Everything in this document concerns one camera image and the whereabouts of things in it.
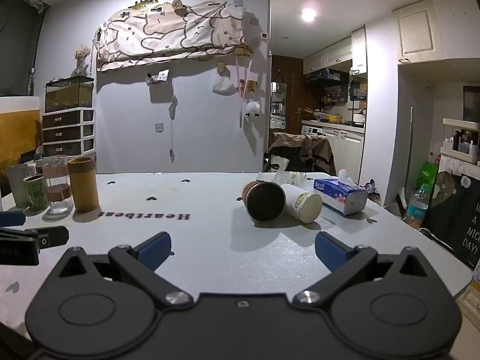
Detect green shopping bag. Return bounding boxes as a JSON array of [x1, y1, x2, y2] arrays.
[[414, 161, 440, 193]]

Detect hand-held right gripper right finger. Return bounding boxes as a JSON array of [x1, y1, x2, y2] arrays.
[[292, 232, 429, 307]]

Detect white drawer unit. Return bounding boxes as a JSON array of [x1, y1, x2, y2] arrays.
[[41, 107, 95, 157]]

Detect plastic water bottle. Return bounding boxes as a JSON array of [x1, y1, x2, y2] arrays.
[[403, 183, 430, 232]]

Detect white packets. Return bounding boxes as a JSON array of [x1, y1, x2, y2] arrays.
[[256, 171, 307, 187]]

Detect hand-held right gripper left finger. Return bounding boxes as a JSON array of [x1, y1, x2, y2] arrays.
[[56, 232, 194, 308]]

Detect wall mirror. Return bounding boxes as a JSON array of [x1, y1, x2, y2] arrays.
[[269, 81, 288, 128]]

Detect black chalkboard sign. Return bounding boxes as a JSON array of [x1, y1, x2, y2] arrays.
[[423, 172, 480, 269]]

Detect printed wall cloth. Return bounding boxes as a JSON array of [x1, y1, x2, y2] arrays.
[[96, 0, 248, 72]]

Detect glass fish tank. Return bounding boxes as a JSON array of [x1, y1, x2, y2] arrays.
[[44, 76, 95, 113]]

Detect white printed paper cup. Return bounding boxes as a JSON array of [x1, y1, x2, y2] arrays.
[[281, 183, 323, 224]]

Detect dried flower vase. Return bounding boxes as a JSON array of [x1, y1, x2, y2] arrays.
[[74, 44, 92, 77]]

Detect green patterned cup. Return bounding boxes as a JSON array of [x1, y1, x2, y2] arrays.
[[23, 174, 50, 211]]

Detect brown paper cup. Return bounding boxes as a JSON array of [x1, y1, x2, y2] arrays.
[[241, 180, 287, 223]]

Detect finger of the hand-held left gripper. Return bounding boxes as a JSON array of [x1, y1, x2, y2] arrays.
[[0, 226, 70, 267], [0, 211, 27, 228]]

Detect hanging white cable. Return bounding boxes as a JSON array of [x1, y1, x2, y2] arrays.
[[167, 95, 179, 164]]

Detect blue tissue box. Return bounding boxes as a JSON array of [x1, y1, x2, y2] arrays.
[[313, 169, 368, 217]]

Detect chair with brown jacket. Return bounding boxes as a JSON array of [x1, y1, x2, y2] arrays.
[[267, 131, 337, 176]]

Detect white hanging bag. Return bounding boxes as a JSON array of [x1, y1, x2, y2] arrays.
[[211, 71, 237, 97]]

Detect white wall cabinet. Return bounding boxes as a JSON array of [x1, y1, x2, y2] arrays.
[[391, 0, 443, 65]]

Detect clear glass cup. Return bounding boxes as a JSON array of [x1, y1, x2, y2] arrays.
[[41, 155, 74, 215]]

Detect white storage shelf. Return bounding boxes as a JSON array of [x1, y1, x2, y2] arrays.
[[440, 118, 480, 164]]

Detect grey cup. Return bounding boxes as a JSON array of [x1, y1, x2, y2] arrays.
[[6, 163, 30, 209]]

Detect bamboo cup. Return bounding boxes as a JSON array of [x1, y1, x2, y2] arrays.
[[67, 157, 100, 213]]

